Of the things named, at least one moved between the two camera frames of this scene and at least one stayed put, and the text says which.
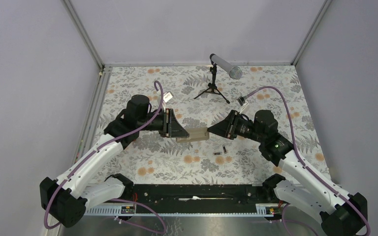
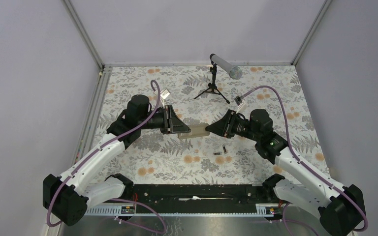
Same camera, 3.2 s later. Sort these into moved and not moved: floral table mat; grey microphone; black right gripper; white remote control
Moved: white remote control
Not moved: black right gripper; floral table mat; grey microphone
